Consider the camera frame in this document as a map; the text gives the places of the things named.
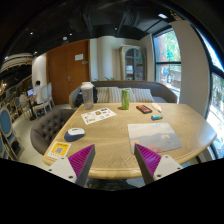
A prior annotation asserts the green drink bottle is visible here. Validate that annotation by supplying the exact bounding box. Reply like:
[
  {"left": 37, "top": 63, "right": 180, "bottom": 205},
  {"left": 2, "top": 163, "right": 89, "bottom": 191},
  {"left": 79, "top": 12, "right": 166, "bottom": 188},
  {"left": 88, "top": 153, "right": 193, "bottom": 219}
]
[{"left": 122, "top": 89, "right": 130, "bottom": 110}]

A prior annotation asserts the clear plastic shaker bottle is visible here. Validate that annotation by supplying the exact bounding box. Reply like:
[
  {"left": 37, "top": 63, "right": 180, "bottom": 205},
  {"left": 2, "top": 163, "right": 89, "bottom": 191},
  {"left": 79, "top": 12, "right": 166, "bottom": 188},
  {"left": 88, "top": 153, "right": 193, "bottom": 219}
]
[{"left": 81, "top": 82, "right": 93, "bottom": 110}]

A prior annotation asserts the cream oblong case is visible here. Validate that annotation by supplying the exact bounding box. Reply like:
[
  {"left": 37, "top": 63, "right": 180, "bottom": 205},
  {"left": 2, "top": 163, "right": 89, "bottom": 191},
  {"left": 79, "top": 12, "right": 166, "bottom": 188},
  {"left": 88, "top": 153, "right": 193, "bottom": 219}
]
[{"left": 151, "top": 103, "right": 162, "bottom": 113}]

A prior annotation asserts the seated person in white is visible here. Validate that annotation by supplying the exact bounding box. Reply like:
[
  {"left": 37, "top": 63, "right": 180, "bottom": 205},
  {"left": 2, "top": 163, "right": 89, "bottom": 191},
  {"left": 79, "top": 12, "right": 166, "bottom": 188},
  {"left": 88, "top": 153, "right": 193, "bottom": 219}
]
[{"left": 33, "top": 80, "right": 42, "bottom": 106}]

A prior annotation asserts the blue backed white chair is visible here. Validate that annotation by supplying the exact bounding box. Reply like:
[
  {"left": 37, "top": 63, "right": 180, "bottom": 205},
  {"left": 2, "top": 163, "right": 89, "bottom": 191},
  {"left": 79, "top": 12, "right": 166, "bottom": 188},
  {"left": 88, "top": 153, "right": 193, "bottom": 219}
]
[{"left": 0, "top": 107, "right": 20, "bottom": 160}]

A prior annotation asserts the white printed menu sheet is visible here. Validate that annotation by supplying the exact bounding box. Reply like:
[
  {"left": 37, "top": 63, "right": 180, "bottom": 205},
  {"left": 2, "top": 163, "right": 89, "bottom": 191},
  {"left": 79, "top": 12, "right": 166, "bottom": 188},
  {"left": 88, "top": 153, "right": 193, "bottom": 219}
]
[{"left": 81, "top": 108, "right": 116, "bottom": 125}]

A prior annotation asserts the glass door display cabinet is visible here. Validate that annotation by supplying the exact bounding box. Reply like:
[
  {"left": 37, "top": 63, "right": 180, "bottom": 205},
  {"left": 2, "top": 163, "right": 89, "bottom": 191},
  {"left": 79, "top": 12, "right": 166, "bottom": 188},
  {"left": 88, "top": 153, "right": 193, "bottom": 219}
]
[{"left": 119, "top": 45, "right": 147, "bottom": 81}]

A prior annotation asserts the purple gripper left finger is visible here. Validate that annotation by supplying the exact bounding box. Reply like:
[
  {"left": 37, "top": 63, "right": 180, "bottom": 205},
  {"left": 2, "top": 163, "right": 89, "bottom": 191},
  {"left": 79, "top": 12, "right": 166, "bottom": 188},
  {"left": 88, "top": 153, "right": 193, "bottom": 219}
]
[{"left": 46, "top": 143, "right": 97, "bottom": 188}]

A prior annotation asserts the small teal box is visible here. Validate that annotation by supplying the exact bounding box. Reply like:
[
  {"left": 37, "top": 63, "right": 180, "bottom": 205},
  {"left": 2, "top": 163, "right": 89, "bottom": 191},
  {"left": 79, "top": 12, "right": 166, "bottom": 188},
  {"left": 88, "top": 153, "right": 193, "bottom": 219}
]
[{"left": 151, "top": 115, "right": 163, "bottom": 121}]

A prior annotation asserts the orange wooden door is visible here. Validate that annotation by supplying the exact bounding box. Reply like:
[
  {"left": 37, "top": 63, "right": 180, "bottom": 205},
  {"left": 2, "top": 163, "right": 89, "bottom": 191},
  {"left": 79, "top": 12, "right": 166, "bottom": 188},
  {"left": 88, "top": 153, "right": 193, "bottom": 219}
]
[{"left": 47, "top": 39, "right": 90, "bottom": 105}]

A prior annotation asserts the black and red small box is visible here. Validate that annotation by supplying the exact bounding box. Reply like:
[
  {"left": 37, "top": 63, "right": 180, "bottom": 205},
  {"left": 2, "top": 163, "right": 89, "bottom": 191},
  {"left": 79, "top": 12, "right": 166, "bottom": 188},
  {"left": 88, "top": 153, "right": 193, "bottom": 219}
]
[{"left": 137, "top": 105, "right": 152, "bottom": 114}]

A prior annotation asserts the black bag on sofa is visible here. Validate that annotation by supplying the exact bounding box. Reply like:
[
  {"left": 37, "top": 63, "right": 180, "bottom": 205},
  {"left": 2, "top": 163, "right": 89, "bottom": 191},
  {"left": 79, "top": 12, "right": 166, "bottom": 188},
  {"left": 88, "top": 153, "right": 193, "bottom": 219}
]
[{"left": 75, "top": 87, "right": 98, "bottom": 107}]

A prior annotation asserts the grey sofa with striped cushions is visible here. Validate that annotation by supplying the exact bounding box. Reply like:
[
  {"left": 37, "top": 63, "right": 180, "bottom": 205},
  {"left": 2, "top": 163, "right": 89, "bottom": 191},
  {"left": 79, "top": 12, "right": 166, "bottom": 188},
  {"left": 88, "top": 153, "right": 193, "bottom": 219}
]
[{"left": 68, "top": 80, "right": 179, "bottom": 109}]

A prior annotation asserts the landscape picture mouse pad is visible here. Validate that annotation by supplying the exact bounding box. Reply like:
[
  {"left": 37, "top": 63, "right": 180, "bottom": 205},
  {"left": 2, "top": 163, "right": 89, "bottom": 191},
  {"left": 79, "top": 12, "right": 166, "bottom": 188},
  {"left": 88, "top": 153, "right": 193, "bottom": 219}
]
[{"left": 128, "top": 122, "right": 183, "bottom": 152}]

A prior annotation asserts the yellow QR code sticker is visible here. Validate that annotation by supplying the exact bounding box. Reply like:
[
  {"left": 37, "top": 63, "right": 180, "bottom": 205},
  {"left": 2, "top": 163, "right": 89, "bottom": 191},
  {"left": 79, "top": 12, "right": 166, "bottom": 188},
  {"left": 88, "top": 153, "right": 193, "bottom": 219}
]
[{"left": 48, "top": 141, "right": 71, "bottom": 159}]

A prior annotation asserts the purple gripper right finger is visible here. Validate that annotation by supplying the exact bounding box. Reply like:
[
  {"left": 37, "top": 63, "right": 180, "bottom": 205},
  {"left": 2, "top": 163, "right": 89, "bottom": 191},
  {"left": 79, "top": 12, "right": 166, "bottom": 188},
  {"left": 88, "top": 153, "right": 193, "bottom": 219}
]
[{"left": 133, "top": 143, "right": 184, "bottom": 186}]

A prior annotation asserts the white and blue computer mouse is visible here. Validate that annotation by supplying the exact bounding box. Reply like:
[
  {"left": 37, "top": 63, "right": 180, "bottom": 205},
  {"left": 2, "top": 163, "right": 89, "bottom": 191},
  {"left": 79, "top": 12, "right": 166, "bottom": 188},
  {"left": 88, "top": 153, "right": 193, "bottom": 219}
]
[{"left": 64, "top": 128, "right": 85, "bottom": 142}]

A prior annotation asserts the grey tufted armchair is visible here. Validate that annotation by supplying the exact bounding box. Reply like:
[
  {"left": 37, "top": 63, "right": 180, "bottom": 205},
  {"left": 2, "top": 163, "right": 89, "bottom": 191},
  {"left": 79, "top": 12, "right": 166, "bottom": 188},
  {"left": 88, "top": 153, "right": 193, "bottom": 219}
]
[{"left": 30, "top": 109, "right": 74, "bottom": 155}]

